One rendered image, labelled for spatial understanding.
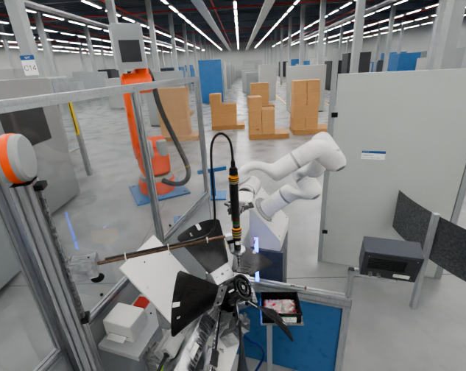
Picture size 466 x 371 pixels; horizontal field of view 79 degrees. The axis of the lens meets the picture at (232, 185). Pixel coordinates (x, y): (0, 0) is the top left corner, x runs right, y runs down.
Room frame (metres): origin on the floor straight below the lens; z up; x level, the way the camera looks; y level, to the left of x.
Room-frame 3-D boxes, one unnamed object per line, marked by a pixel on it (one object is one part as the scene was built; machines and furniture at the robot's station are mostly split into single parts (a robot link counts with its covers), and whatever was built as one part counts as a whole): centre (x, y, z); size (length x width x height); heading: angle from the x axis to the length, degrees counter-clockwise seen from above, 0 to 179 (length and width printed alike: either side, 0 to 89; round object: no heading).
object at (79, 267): (0.91, 0.60, 1.43); 0.10 x 0.07 x 0.08; 106
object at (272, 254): (1.78, -0.22, 0.47); 0.30 x 0.30 x 0.93; 72
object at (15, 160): (0.88, 0.69, 1.88); 0.17 x 0.15 x 0.16; 161
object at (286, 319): (1.21, -0.23, 0.85); 0.22 x 0.17 x 0.07; 86
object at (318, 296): (1.39, -0.22, 0.82); 0.90 x 0.04 x 0.08; 71
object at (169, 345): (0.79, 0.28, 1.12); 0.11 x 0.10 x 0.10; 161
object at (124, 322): (1.09, 0.60, 0.92); 0.17 x 0.16 x 0.11; 71
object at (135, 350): (1.15, 0.55, 0.85); 0.36 x 0.24 x 0.03; 161
